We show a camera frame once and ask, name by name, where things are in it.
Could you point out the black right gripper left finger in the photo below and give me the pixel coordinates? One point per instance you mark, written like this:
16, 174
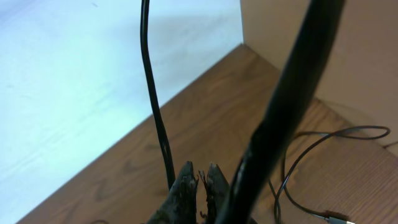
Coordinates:
180, 206

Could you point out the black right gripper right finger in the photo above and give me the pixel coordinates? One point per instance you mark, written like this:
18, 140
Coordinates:
229, 203

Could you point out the beige right cardboard panel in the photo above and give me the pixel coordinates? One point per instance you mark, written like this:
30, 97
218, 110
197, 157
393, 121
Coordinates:
360, 79

